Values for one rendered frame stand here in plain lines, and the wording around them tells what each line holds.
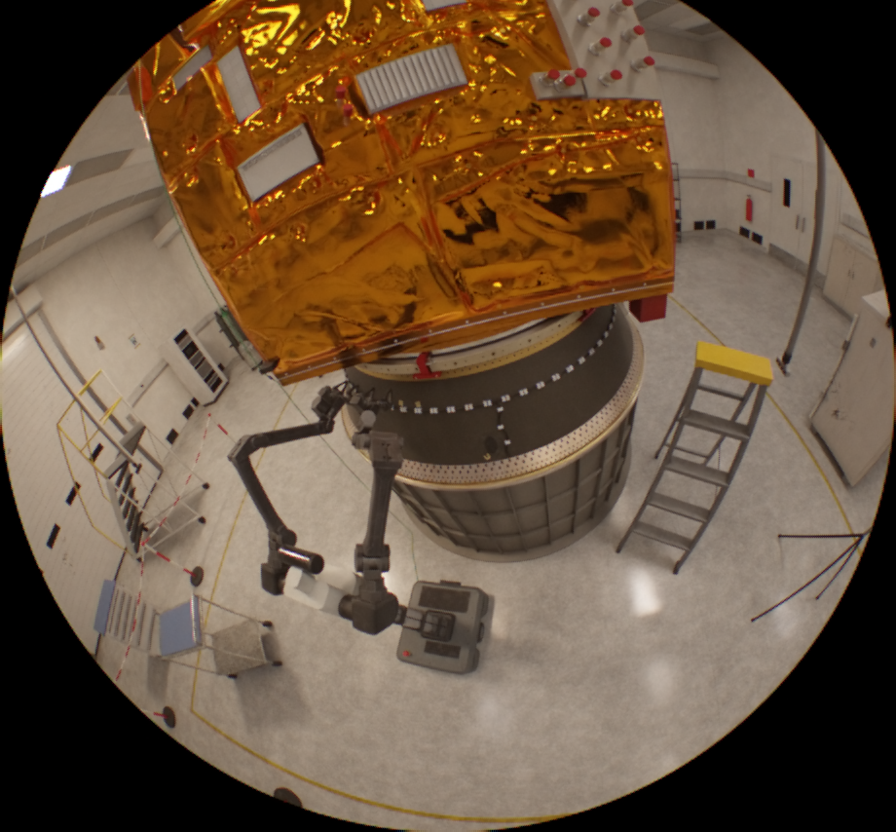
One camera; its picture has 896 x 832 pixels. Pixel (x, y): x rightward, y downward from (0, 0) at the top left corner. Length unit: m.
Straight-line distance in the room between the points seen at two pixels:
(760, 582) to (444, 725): 2.47
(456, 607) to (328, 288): 2.01
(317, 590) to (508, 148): 1.52
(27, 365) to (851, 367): 11.02
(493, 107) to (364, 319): 0.89
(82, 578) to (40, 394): 3.43
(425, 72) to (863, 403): 3.70
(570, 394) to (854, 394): 2.94
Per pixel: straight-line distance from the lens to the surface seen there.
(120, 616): 4.68
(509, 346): 1.22
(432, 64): 1.14
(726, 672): 2.75
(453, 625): 2.23
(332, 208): 1.15
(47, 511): 7.49
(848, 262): 7.11
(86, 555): 7.65
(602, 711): 2.48
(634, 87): 1.23
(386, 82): 1.14
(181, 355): 8.10
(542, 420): 1.39
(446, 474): 1.49
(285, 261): 1.26
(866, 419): 3.57
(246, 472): 1.16
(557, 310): 1.28
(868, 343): 3.40
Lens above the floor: 2.40
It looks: 38 degrees down
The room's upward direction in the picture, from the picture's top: 22 degrees counter-clockwise
